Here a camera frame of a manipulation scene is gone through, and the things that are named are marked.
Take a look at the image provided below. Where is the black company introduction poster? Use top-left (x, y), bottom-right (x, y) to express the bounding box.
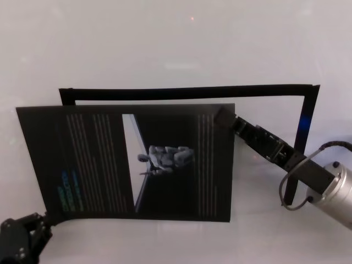
top-left (15, 103), bottom-right (235, 224)

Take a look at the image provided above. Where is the black braided cable sleeve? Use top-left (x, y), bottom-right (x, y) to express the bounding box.
top-left (320, 141), bottom-right (352, 152)

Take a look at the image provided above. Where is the grey right gripper cable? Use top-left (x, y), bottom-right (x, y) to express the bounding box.
top-left (278, 147), bottom-right (325, 211)

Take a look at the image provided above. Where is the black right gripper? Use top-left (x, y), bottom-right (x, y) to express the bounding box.
top-left (213, 107), bottom-right (336, 195)

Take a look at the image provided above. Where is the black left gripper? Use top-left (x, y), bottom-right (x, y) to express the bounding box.
top-left (0, 211), bottom-right (61, 264)

